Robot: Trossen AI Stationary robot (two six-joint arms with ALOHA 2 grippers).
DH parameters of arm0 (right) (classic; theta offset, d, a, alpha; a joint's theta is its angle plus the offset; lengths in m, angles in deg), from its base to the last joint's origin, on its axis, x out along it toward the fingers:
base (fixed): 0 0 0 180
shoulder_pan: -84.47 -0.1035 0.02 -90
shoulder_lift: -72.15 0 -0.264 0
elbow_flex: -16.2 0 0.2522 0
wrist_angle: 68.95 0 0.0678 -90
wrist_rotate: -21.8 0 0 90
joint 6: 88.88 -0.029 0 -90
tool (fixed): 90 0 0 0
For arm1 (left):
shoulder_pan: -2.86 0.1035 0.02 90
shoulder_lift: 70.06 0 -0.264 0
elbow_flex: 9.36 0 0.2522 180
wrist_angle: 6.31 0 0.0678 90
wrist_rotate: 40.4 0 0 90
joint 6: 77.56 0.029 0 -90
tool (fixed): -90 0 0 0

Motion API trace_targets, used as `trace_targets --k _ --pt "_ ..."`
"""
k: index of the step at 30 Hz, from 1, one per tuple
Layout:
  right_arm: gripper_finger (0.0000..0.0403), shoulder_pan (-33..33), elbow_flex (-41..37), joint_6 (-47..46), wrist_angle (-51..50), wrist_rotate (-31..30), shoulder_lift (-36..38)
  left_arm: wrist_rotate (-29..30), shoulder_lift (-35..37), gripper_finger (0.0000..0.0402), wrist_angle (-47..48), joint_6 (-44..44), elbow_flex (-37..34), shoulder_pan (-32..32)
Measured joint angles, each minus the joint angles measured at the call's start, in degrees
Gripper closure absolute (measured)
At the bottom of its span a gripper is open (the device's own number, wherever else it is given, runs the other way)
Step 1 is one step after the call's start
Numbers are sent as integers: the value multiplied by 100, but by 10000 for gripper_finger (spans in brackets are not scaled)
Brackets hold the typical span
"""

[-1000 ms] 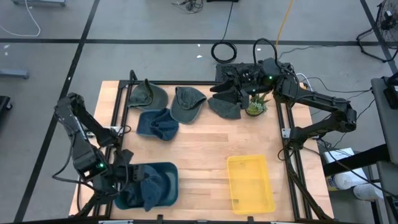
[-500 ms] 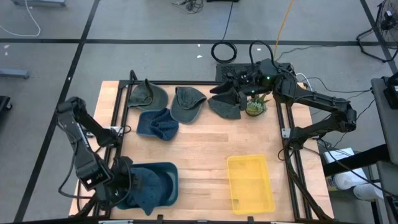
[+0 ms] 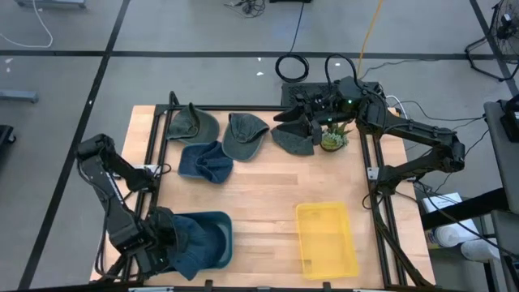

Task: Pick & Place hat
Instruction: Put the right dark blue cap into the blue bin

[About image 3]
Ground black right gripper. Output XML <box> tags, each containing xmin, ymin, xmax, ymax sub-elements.
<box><xmin>273</xmin><ymin>92</ymin><xmax>341</xmax><ymax>146</ymax></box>

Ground black perforated control box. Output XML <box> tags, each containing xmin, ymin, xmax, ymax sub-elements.
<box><xmin>281</xmin><ymin>80</ymin><xmax>383</xmax><ymax>108</ymax></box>

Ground white paper roll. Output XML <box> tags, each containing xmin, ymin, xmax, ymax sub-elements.
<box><xmin>460</xmin><ymin>238</ymin><xmax>502</xmax><ymax>261</ymax></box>
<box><xmin>434</xmin><ymin>221</ymin><xmax>482</xmax><ymax>248</ymax></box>

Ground teal plastic bin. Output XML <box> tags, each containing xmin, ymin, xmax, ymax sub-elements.
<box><xmin>172</xmin><ymin>210</ymin><xmax>235</xmax><ymax>271</ymax></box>

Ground black floor fan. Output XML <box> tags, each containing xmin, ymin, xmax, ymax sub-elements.
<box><xmin>465</xmin><ymin>0</ymin><xmax>519</xmax><ymax>82</ymax></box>

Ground tangled black cables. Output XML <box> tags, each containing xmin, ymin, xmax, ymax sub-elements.
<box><xmin>224</xmin><ymin>0</ymin><xmax>267</xmax><ymax>19</ymax></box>

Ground dark green cap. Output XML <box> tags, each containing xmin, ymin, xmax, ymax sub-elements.
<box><xmin>165</xmin><ymin>101</ymin><xmax>221</xmax><ymax>145</ymax></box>

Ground black aluminium table frame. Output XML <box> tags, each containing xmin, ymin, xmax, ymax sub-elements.
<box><xmin>91</xmin><ymin>91</ymin><xmax>437</xmax><ymax>292</ymax></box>

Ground grey stand foot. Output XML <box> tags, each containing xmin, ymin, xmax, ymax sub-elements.
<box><xmin>0</xmin><ymin>89</ymin><xmax>40</xmax><ymax>104</ymax></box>

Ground white box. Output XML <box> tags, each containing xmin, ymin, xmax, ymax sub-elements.
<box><xmin>421</xmin><ymin>192</ymin><xmax>463</xmax><ymax>215</ymax></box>

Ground coiled black cable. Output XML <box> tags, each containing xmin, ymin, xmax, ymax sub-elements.
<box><xmin>274</xmin><ymin>2</ymin><xmax>310</xmax><ymax>84</ymax></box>

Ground grey cart base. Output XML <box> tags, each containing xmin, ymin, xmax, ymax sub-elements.
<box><xmin>14</xmin><ymin>0</ymin><xmax>87</xmax><ymax>9</ymax></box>

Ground black desk device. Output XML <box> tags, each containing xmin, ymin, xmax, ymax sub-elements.
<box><xmin>499</xmin><ymin>94</ymin><xmax>519</xmax><ymax>143</ymax></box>

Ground potted succulent plant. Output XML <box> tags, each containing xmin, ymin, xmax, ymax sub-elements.
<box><xmin>319</xmin><ymin>121</ymin><xmax>353</xmax><ymax>153</ymax></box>

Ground grey-green cap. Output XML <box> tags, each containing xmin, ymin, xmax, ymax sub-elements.
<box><xmin>221</xmin><ymin>112</ymin><xmax>271</xmax><ymax>162</ymax></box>

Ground white floor cable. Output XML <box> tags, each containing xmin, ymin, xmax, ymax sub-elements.
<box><xmin>0</xmin><ymin>0</ymin><xmax>54</xmax><ymax>49</ymax></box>

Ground yellow translucent plastic bin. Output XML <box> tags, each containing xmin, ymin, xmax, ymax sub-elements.
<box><xmin>294</xmin><ymin>201</ymin><xmax>361</xmax><ymax>281</ymax></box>

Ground yellow hanging cable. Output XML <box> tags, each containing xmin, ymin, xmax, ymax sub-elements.
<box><xmin>356</xmin><ymin>0</ymin><xmax>384</xmax><ymax>78</ymax></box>

